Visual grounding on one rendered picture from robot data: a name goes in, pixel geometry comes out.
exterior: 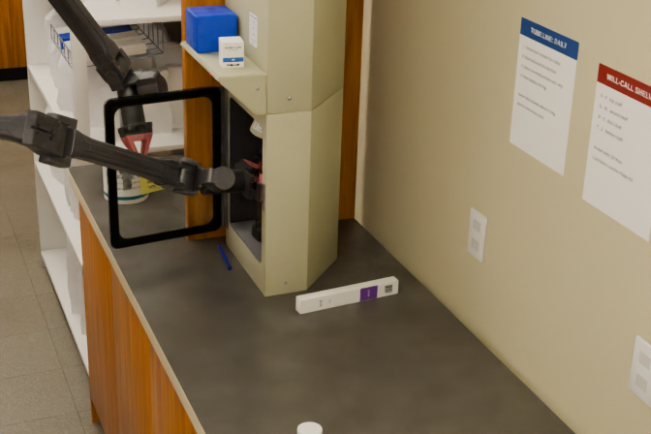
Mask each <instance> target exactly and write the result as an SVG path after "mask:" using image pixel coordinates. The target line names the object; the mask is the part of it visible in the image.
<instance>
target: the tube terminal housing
mask: <svg viewBox="0 0 651 434"><path fill-rule="evenodd" d="M225 6H226V7H228V8H229V9H230V10H232V11H233V12H234V13H236V15H237V37H239V36H240V38H241V39H242V40H243V42H244V55H245V56H246V57H247V58H249V59H250V60H251V61H252V62H253V63H255V64H256V65H257V66H258V67H259V68H261V69H262V70H263V71H264V72H265V73H266V114H265V115H255V114H254V113H253V112H252V111H251V110H249V109H248V108H247V107H245V106H244V105H243V104H242V103H241V102H240V101H239V100H238V99H236V98H235V96H234V95H233V94H232V93H231V92H230V91H229V92H228V121H229V101H230V98H233V99H234V100H235V101H236V102H237V103H238V104H239V105H240V106H242V107H243V108H244V109H245V110H246V111H247V112H248V113H249V114H250V115H251V116H252V117H253V118H254V119H255V120H256V121H257V122H258V123H259V124H260V125H261V127H262V130H263V184H264V185H265V212H264V211H263V210H262V261H261V263H259V262H258V261H257V259H256V258H255V257H254V256H253V254H252V253H251V252H250V250H249V249H248V248H247V247H246V245H245V244H244V243H243V241H242V240H241V239H240V238H239V236H238V235H237V234H236V232H235V231H234V230H233V228H232V227H231V224H232V223H230V193H229V229H227V227H226V244H227V246H228V247H229V248H230V250H231V251H232V253H233V254H234V255H235V257H236V258H237V259H238V261H239V262H240V264H241V265H242V266H243V268H244V269H245V270H246V272H247V273H248V274H249V276H250V277H251V278H252V280H253V281H254V282H255V284H256V285H257V286H258V288H259V289H260V291H261V292H262V293H263V295H264V296H271V295H281V294H288V293H294V292H300V291H306V290H307V289H308V288H309V287H310V286H311V285H312V284H313V283H314V282H315V281H316V280H317V279H318V278H319V277H320V276H321V275H322V274H323V273H324V272H325V271H326V270H327V269H328V268H329V267H330V266H331V265H332V264H333V263H334V262H335V260H336V259H337V241H338V215H339V190H340V165H341V139H342V113H343V85H344V60H345V34H346V9H347V0H225ZM249 10H250V11H251V12H252V13H254V14H255V15H256V16H258V50H256V49H255V48H254V47H253V46H251V45H250V44H249Z"/></svg>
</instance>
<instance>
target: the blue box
mask: <svg viewBox="0 0 651 434"><path fill-rule="evenodd" d="M219 37H237V15H236V13H234V12H233V11H232V10H230V9H229V8H228V7H226V6H225V5H219V6H203V7H188V8H186V43H187V44H188V45H189V46H190V47H191V48H192V49H193V50H194V51H195V52H196V53H207V52H219Z"/></svg>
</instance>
